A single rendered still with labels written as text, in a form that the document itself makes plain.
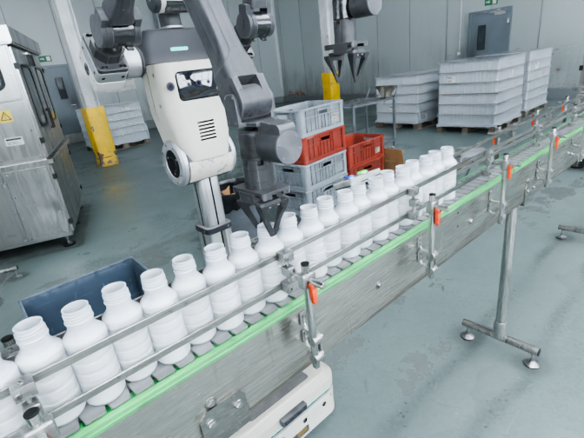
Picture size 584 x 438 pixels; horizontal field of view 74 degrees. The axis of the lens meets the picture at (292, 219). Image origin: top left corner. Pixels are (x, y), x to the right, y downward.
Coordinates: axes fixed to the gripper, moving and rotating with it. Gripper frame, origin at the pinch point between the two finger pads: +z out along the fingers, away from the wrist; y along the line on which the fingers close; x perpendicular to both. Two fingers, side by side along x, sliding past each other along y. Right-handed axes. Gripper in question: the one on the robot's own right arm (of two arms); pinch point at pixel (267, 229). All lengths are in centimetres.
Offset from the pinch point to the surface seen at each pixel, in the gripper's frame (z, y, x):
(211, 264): 1.7, 0.7, -13.5
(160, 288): 1.4, 1.7, -23.6
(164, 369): 15.8, 2.1, -26.5
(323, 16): -139, -697, 757
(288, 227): 0.9, 1.1, 4.8
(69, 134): 79, -1196, 221
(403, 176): 1.0, 1.0, 45.9
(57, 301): 25, -60, -33
